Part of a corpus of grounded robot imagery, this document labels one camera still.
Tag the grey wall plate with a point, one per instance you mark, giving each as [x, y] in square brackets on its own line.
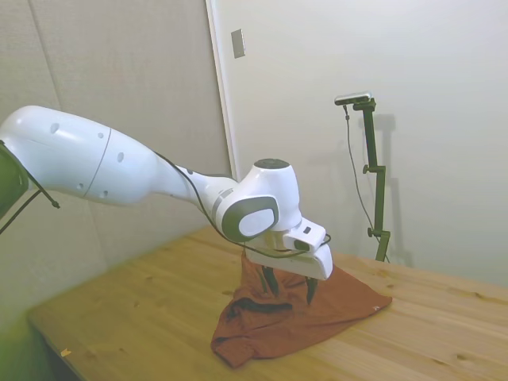
[238, 43]

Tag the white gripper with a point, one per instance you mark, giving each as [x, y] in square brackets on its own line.
[305, 266]

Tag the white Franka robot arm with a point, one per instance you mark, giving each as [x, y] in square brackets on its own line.
[119, 166]

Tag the small yellow scrap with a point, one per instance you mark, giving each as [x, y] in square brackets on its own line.
[65, 351]

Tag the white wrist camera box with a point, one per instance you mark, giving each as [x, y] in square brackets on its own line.
[303, 238]

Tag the grey exterior camera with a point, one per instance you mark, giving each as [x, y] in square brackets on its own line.
[353, 97]

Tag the rust red shorts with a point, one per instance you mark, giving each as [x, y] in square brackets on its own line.
[301, 317]

